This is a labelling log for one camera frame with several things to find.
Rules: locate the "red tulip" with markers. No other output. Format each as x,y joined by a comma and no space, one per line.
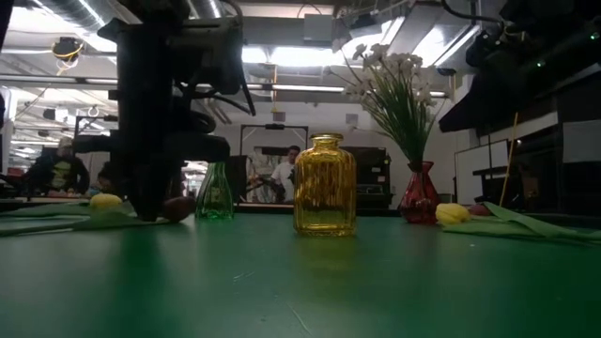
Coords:
479,210

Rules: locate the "green glass vase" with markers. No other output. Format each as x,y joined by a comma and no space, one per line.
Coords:
213,197

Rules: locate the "white flower sprig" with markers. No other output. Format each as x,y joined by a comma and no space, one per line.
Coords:
359,89
375,51
425,75

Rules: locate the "black cabinet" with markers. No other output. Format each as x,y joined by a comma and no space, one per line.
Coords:
371,178

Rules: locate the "yellow glass jar vase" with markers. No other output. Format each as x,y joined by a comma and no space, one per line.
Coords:
324,188

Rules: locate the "red glass vase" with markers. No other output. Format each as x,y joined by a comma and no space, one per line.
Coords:
419,197

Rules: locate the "yellow tulip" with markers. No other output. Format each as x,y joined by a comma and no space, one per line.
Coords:
105,200
451,213

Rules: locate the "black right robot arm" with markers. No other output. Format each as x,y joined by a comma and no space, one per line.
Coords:
563,9

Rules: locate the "thin yellow stick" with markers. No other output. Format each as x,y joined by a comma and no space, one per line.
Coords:
508,159

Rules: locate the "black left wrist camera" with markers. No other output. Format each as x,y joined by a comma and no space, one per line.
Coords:
206,51

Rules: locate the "green table mat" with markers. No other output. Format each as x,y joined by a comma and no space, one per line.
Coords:
300,291

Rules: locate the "black metal frame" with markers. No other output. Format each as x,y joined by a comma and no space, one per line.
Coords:
274,126

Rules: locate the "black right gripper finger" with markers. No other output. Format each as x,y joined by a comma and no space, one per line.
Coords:
493,110

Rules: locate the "person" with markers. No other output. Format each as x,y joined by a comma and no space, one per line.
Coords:
284,176
58,171

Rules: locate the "ceiling light strip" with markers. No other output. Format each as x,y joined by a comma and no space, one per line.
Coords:
305,87

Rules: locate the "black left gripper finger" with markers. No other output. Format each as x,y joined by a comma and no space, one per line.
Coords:
138,188
158,183

